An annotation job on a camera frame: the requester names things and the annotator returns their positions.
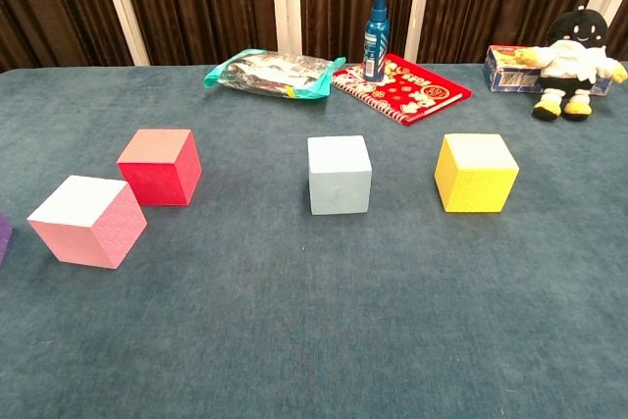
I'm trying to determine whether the pink foam cube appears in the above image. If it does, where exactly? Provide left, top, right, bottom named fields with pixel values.
left=26, top=174, right=148, bottom=271

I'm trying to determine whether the teal snack packet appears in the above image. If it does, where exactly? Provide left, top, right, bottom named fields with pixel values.
left=203, top=48, right=347, bottom=101

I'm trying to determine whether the light blue foam cube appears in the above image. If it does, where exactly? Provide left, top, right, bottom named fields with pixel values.
left=307, top=134, right=373, bottom=216

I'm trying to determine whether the red foam cube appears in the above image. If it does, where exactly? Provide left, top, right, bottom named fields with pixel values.
left=116, top=128, right=203, bottom=207

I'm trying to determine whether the red spiral notebook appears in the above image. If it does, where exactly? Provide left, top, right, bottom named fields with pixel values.
left=332, top=52, right=473, bottom=128

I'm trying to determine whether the blue spray bottle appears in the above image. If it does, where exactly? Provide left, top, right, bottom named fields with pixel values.
left=363, top=0, right=391, bottom=83

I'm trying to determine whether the yellow foam cube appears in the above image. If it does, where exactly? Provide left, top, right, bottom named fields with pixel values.
left=434, top=132, right=520, bottom=214

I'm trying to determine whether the purple foam cube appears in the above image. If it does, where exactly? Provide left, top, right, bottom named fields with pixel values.
left=0, top=211, right=15, bottom=268

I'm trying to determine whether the teal felt table cover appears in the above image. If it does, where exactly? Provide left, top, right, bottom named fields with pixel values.
left=0, top=63, right=628, bottom=419

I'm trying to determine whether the blue and orange carton box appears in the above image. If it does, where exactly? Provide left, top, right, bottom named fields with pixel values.
left=483, top=44, right=614, bottom=95

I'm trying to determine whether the black plush doll white shirt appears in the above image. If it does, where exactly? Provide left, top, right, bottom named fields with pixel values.
left=519, top=5, right=628, bottom=123

